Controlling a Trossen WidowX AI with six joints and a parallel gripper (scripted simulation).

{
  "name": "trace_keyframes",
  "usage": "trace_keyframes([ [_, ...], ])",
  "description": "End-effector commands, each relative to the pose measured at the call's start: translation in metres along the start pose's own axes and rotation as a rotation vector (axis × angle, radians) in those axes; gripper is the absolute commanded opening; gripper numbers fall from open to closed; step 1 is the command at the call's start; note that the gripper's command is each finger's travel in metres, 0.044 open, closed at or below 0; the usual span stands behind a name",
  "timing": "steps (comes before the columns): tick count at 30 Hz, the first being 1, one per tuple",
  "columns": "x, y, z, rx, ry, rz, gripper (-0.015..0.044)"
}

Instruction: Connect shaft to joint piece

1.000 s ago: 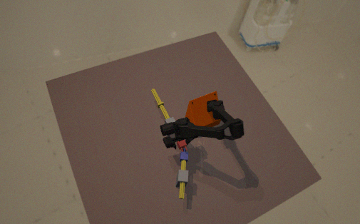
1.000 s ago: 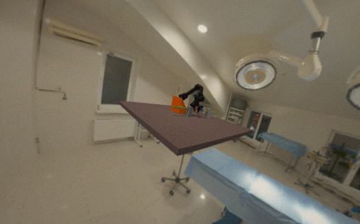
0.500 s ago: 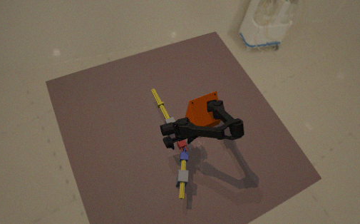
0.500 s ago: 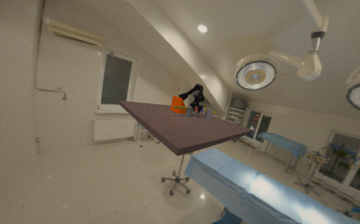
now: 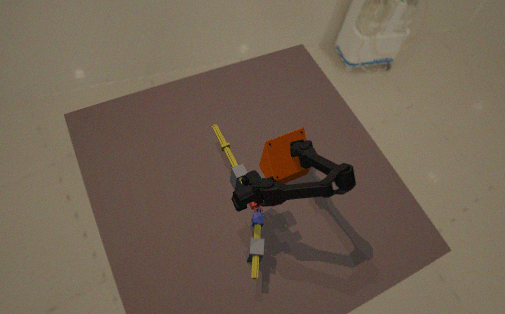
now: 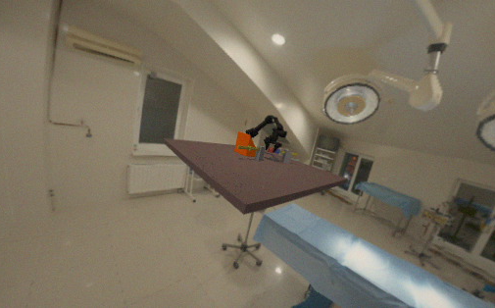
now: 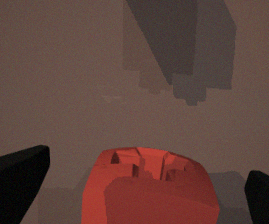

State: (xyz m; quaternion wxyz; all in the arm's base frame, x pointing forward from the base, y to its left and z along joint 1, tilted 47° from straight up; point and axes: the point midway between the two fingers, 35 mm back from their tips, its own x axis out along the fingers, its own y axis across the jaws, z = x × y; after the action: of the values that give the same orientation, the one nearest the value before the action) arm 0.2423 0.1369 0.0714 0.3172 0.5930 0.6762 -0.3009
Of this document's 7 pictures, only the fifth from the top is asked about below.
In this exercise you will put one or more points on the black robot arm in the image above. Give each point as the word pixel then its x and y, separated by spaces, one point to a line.
pixel 276 193

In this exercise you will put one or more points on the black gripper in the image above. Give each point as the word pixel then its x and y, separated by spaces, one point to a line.
pixel 237 207

